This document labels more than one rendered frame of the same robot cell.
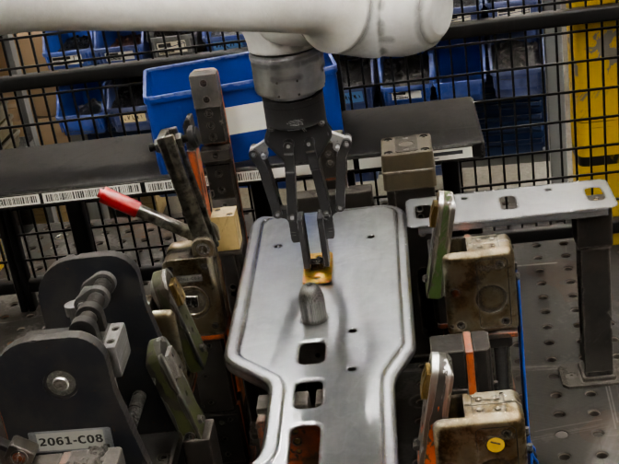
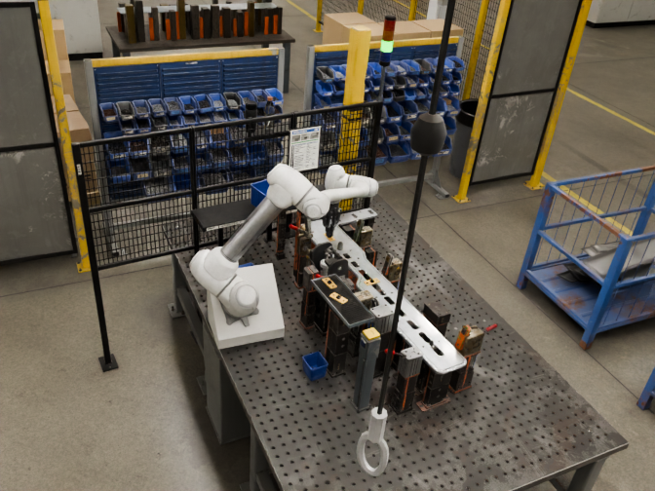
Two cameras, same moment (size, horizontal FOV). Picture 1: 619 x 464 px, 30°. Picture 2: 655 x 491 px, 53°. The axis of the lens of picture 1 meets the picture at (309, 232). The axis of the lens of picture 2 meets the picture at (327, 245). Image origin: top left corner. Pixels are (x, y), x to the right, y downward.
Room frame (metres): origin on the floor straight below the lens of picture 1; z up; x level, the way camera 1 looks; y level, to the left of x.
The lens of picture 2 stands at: (-1.15, 1.97, 3.07)
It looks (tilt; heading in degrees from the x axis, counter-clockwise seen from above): 34 degrees down; 322
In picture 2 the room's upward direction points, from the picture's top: 5 degrees clockwise
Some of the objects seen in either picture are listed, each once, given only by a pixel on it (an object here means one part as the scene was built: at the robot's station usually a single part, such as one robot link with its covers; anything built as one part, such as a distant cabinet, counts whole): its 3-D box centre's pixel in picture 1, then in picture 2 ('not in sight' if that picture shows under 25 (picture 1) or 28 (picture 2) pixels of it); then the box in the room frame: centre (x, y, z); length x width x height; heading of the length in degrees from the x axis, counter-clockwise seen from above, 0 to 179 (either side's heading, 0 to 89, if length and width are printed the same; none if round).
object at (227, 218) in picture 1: (244, 327); not in sight; (1.45, 0.11, 0.88); 0.04 x 0.04 x 0.36; 84
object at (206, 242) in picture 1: (203, 247); not in sight; (1.35, 0.14, 1.06); 0.03 x 0.01 x 0.03; 84
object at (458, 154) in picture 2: not in sight; (475, 141); (2.88, -2.98, 0.36); 0.50 x 0.50 x 0.73
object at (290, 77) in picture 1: (288, 69); not in sight; (1.36, 0.00, 1.28); 0.09 x 0.09 x 0.06
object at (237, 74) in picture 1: (243, 105); (278, 193); (1.80, 0.08, 1.10); 0.30 x 0.17 x 0.13; 94
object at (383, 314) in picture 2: not in sight; (376, 342); (0.58, 0.25, 0.90); 0.13 x 0.10 x 0.41; 84
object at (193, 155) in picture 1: (217, 281); (297, 241); (1.47, 0.14, 0.95); 0.03 x 0.01 x 0.50; 174
